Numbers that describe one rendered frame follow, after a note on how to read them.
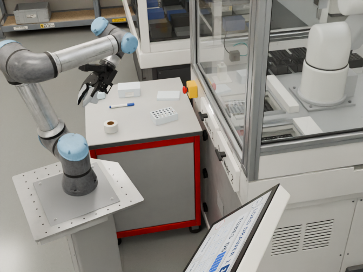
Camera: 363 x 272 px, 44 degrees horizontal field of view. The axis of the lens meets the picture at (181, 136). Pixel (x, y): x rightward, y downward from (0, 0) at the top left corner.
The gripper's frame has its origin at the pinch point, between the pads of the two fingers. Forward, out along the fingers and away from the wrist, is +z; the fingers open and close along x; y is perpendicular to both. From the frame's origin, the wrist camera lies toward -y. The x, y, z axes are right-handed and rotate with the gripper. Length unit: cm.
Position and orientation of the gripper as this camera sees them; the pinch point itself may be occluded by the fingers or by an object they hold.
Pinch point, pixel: (80, 102)
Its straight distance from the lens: 192.2
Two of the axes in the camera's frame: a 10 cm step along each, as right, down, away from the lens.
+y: 5.2, 4.1, 7.5
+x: -7.1, -2.8, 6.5
